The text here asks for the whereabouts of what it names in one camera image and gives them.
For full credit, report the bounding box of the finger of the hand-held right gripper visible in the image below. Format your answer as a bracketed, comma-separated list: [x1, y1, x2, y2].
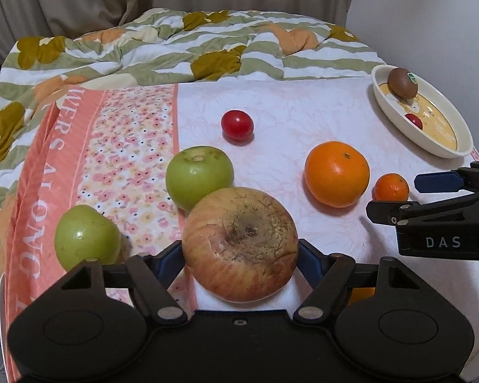
[366, 189, 479, 226]
[414, 160, 479, 194]

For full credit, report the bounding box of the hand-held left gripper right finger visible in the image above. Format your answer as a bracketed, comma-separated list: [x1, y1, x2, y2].
[293, 239, 420, 326]

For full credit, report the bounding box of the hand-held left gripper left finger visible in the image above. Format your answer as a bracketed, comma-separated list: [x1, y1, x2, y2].
[60, 241, 188, 326]

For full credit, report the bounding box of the small mandarin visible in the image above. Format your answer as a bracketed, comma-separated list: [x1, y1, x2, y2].
[373, 173, 410, 202]
[349, 286, 378, 302]

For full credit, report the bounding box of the large orange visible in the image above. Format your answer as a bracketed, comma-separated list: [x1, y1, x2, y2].
[304, 141, 370, 208]

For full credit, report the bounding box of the cream oval plate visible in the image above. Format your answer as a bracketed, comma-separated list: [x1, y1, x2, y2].
[371, 64, 474, 159]

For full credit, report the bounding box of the large red apple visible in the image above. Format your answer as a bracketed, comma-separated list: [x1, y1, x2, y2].
[182, 187, 299, 303]

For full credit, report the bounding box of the green apple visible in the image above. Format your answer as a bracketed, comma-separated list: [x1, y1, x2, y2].
[166, 146, 235, 212]
[55, 204, 122, 272]

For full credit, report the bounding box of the brown kiwi with sticker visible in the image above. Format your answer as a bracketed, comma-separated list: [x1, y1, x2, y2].
[387, 68, 419, 100]

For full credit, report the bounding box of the pink floral bed sheet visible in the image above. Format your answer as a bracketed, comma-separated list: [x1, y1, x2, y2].
[0, 78, 479, 383]

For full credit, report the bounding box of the green striped floral quilt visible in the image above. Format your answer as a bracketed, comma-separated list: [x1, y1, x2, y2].
[0, 8, 386, 284]

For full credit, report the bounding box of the beige curtain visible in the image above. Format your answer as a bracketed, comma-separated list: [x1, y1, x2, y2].
[0, 0, 352, 72]

